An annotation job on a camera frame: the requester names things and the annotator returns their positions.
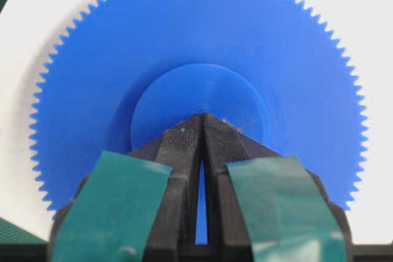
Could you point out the green table cloth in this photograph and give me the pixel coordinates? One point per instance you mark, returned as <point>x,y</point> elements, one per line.
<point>10,233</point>

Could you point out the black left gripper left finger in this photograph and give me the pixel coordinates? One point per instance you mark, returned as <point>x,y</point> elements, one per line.
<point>136,207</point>

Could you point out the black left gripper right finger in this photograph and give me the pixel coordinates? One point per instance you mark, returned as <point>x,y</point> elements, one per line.
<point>269,207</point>

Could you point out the large blue gear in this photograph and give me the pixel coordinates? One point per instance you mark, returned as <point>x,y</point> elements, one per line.
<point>129,69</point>

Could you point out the white rectangular board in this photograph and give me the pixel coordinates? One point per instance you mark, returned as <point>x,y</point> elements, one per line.
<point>29,28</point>

